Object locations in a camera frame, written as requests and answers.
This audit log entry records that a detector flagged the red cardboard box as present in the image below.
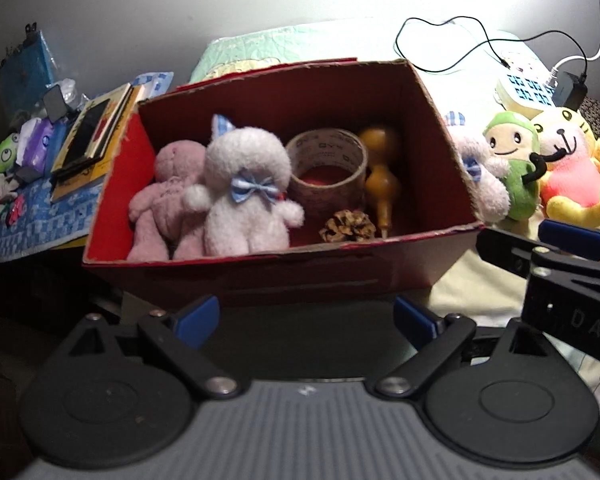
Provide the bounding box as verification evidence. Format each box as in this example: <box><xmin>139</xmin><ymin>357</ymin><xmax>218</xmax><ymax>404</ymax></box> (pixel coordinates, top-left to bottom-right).
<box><xmin>83</xmin><ymin>61</ymin><xmax>481</xmax><ymax>309</ymax></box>

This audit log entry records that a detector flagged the black power adapter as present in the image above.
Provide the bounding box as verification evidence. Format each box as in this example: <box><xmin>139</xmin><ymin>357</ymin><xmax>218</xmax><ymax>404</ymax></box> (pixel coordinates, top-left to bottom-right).
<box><xmin>552</xmin><ymin>72</ymin><xmax>588</xmax><ymax>112</ymax></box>

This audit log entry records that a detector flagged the green pea plush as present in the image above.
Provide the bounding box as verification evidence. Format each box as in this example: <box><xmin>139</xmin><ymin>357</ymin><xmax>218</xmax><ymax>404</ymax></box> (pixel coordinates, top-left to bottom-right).
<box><xmin>483</xmin><ymin>112</ymin><xmax>546</xmax><ymax>221</ymax></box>

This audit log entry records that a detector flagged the yellow tiger plush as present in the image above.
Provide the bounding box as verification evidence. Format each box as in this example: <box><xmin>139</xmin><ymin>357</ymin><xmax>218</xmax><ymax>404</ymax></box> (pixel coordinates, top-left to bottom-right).
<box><xmin>532</xmin><ymin>107</ymin><xmax>600</xmax><ymax>229</ymax></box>

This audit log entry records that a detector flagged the brown packing tape roll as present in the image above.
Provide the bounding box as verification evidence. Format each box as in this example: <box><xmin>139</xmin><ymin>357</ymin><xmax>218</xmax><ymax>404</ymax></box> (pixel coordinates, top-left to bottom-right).
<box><xmin>286</xmin><ymin>128</ymin><xmax>368</xmax><ymax>221</ymax></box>

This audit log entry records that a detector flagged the pine cone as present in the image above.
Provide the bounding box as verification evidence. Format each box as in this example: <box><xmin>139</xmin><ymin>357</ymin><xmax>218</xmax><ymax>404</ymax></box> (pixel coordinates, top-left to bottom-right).
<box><xmin>320</xmin><ymin>209</ymin><xmax>376</xmax><ymax>243</ymax></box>

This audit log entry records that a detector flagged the blue patterned cloth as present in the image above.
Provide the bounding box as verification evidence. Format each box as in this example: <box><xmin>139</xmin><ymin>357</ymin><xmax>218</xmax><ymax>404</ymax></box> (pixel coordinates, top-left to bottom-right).
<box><xmin>0</xmin><ymin>178</ymin><xmax>104</xmax><ymax>262</ymax></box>

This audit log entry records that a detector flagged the stack of books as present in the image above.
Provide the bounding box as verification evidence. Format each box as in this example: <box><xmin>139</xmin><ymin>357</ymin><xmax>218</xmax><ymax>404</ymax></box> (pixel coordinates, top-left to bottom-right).
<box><xmin>50</xmin><ymin>84</ymin><xmax>142</xmax><ymax>203</ymax></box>

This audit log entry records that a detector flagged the white bunny plush blue bow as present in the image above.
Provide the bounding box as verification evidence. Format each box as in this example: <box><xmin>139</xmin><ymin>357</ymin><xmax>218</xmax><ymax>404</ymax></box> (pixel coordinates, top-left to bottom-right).
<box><xmin>183</xmin><ymin>114</ymin><xmax>304</xmax><ymax>257</ymax></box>

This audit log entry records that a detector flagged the orange wooden gourd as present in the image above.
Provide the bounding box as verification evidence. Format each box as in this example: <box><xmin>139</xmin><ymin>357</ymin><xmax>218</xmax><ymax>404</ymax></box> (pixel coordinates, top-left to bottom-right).
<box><xmin>358</xmin><ymin>126</ymin><xmax>400</xmax><ymax>238</ymax></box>

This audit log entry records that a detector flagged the pink plush bear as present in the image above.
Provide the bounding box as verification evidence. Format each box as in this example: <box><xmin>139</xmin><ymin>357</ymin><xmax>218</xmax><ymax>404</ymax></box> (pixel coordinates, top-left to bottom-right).
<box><xmin>126</xmin><ymin>140</ymin><xmax>206</xmax><ymax>262</ymax></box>

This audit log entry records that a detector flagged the green frog toy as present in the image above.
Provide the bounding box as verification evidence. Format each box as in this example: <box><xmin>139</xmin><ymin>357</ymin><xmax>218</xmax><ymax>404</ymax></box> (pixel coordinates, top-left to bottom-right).
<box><xmin>0</xmin><ymin>132</ymin><xmax>19</xmax><ymax>174</ymax></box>

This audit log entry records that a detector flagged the black charging cable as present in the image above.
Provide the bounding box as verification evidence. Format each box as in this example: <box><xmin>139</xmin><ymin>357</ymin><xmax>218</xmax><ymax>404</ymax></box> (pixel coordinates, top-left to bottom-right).
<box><xmin>393</xmin><ymin>15</ymin><xmax>590</xmax><ymax>82</ymax></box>

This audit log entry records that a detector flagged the purple tissue pack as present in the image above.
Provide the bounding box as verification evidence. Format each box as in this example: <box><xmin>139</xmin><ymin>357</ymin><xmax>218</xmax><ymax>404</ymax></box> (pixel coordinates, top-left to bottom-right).
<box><xmin>16</xmin><ymin>118</ymin><xmax>54</xmax><ymax>183</ymax></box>

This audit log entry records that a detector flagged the white power strip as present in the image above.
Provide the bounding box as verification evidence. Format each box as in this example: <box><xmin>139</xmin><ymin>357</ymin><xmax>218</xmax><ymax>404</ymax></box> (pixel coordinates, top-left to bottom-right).
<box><xmin>494</xmin><ymin>61</ymin><xmax>555</xmax><ymax>119</ymax></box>

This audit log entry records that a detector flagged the blue bag with clips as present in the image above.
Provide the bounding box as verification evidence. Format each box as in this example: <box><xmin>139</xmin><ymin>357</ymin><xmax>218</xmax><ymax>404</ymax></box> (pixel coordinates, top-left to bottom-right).
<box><xmin>0</xmin><ymin>22</ymin><xmax>57</xmax><ymax>125</ymax></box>

